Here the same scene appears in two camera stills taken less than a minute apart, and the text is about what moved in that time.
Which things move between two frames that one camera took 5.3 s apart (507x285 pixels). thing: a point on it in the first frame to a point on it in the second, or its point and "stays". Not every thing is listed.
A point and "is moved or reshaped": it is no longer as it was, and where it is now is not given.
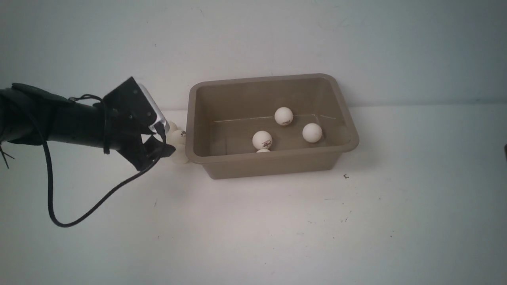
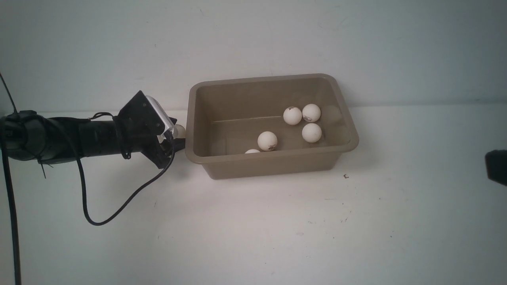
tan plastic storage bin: x=223 y=114 stays
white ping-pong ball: x=178 y=137 is moved or reshaped
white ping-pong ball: x=312 y=132 stays
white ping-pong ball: x=262 y=139 is moved or reshaped
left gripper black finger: x=155 y=149 to x=179 y=144
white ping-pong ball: x=179 y=156 to x=252 y=151
